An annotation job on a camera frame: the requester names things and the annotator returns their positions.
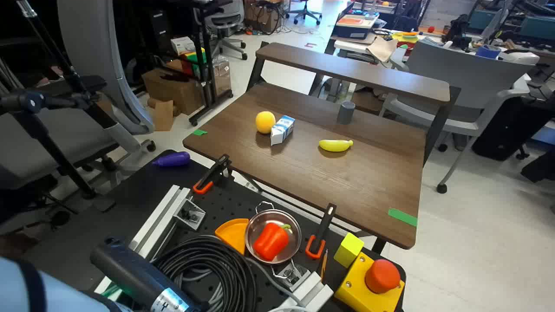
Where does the yellow banana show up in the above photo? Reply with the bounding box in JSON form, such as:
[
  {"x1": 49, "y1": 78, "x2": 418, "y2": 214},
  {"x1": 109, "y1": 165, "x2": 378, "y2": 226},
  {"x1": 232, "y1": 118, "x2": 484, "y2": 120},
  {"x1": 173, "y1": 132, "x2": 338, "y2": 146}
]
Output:
[{"x1": 317, "y1": 139, "x2": 354, "y2": 153}]

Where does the robot arm white blue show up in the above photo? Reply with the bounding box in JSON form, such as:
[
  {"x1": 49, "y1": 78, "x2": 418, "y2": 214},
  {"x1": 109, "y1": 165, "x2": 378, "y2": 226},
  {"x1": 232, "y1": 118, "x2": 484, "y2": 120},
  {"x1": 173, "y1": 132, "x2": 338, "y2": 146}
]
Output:
[{"x1": 0, "y1": 243, "x2": 198, "y2": 312}]

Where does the blue white milk carton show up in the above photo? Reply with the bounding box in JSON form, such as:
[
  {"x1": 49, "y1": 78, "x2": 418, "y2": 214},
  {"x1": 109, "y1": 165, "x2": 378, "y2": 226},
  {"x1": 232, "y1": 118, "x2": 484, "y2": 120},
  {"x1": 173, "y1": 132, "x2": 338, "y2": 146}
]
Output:
[{"x1": 271, "y1": 115, "x2": 295, "y2": 146}]

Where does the yellow ball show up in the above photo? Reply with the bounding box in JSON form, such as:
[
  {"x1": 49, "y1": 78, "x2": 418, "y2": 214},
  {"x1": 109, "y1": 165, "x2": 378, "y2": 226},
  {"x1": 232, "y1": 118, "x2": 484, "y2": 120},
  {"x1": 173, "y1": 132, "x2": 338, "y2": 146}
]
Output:
[{"x1": 255, "y1": 111, "x2": 276, "y2": 136}]

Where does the orange black clamp left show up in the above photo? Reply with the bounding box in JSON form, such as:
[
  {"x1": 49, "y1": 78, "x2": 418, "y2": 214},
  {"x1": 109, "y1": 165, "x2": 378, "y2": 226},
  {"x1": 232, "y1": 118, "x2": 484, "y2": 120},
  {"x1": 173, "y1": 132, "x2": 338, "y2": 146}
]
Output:
[{"x1": 193, "y1": 155, "x2": 231, "y2": 196}]

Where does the orange black clamp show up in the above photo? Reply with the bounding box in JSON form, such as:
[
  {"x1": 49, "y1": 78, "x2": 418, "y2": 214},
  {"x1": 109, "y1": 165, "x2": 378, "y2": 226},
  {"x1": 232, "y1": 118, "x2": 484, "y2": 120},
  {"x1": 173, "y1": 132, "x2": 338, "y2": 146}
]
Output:
[
  {"x1": 193, "y1": 155, "x2": 231, "y2": 196},
  {"x1": 305, "y1": 205, "x2": 337, "y2": 260}
]

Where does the grey cylinder cup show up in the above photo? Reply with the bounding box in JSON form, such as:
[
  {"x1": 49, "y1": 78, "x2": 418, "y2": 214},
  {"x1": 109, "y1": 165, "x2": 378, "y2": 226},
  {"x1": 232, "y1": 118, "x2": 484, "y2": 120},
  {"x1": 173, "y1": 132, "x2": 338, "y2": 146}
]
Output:
[{"x1": 337, "y1": 103, "x2": 356, "y2": 125}]

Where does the green tape marker left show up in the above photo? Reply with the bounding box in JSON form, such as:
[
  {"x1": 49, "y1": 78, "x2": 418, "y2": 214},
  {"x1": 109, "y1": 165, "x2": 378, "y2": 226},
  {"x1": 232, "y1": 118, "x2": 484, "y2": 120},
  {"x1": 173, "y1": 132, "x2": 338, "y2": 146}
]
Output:
[{"x1": 193, "y1": 129, "x2": 208, "y2": 137}]

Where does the green tape marker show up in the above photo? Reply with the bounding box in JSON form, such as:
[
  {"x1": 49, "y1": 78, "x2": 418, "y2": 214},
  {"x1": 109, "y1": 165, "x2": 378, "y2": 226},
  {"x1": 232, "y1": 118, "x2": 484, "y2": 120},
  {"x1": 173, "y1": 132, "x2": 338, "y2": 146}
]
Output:
[
  {"x1": 389, "y1": 208, "x2": 418, "y2": 228},
  {"x1": 193, "y1": 129, "x2": 208, "y2": 137}
]

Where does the orange black clamp right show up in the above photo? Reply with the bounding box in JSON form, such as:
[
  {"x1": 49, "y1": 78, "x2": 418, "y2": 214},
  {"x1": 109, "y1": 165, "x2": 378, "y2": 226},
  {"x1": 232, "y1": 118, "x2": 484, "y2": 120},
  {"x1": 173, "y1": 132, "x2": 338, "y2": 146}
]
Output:
[{"x1": 305, "y1": 205, "x2": 337, "y2": 260}]

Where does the orange bell pepper toy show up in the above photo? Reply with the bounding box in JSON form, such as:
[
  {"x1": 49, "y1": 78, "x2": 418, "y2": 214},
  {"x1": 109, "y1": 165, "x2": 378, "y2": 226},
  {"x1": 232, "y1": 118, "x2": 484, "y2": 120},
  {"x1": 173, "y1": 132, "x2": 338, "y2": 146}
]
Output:
[{"x1": 253, "y1": 224, "x2": 288, "y2": 262}]

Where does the orange wedge slice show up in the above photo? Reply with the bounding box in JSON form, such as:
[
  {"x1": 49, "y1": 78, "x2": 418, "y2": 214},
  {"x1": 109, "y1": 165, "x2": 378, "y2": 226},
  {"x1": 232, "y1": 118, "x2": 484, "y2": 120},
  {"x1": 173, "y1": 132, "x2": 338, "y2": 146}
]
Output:
[{"x1": 215, "y1": 219, "x2": 248, "y2": 255}]

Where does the raised wooden shelf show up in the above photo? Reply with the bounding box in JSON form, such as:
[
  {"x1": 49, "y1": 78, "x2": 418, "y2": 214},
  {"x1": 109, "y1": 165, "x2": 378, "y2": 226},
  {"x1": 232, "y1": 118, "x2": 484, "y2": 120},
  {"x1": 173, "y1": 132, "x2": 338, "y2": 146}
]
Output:
[{"x1": 248, "y1": 42, "x2": 460, "y2": 156}]

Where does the purple eggplant toy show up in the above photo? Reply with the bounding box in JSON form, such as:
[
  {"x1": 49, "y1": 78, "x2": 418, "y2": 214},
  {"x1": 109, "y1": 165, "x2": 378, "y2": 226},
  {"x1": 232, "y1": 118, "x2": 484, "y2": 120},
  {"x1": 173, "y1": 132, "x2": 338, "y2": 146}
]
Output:
[{"x1": 154, "y1": 153, "x2": 191, "y2": 169}]

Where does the yellow green block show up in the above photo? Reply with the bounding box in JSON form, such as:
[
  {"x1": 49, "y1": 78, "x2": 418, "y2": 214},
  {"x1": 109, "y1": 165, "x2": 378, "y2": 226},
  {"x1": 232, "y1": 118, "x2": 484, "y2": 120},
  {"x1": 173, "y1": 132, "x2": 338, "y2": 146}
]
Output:
[{"x1": 333, "y1": 233, "x2": 364, "y2": 267}]

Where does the cardboard box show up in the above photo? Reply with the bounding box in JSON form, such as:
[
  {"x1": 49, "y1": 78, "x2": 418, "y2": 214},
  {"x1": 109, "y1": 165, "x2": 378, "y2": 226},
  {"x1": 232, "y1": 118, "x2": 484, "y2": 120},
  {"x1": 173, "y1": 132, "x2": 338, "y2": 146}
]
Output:
[{"x1": 142, "y1": 70, "x2": 203, "y2": 115}]

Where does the green tape marker right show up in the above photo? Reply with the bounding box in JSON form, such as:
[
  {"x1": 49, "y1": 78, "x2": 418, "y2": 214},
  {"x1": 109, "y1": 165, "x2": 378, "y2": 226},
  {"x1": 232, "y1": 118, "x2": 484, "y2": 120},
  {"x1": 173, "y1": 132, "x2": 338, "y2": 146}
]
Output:
[{"x1": 389, "y1": 208, "x2": 418, "y2": 228}]

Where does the yellow emergency stop box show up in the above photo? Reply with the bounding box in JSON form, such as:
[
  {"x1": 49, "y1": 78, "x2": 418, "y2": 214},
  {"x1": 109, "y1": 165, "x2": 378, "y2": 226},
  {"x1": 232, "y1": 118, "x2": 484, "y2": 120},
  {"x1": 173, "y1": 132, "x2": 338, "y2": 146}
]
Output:
[{"x1": 335, "y1": 254, "x2": 406, "y2": 312}]

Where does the grey office chair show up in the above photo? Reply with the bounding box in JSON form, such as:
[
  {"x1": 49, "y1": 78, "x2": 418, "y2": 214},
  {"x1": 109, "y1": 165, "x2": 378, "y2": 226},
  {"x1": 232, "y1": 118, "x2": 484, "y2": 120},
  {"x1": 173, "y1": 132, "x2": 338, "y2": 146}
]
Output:
[{"x1": 380, "y1": 42, "x2": 531, "y2": 195}]

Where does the aluminium extrusion rail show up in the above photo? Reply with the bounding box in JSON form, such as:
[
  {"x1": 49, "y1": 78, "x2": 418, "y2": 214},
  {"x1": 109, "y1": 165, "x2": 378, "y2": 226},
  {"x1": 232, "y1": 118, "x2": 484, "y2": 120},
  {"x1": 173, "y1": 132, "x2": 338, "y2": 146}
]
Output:
[{"x1": 95, "y1": 186, "x2": 191, "y2": 300}]

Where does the coiled black cable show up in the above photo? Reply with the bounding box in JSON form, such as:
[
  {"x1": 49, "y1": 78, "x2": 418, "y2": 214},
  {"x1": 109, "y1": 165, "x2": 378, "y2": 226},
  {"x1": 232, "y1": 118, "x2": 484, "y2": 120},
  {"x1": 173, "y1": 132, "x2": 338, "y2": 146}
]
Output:
[{"x1": 151, "y1": 234, "x2": 258, "y2": 312}]

